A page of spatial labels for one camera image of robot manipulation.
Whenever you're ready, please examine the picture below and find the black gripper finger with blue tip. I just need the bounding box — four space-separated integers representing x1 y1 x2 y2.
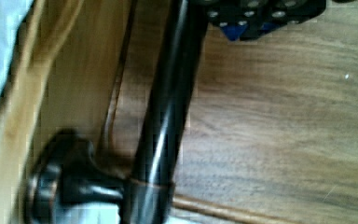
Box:
192 0 327 41

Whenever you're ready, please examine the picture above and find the wooden drawer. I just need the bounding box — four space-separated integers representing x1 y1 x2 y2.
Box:
0 0 358 224

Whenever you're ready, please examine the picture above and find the black drawer handle bar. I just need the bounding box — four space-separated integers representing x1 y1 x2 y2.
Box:
23 0 208 224

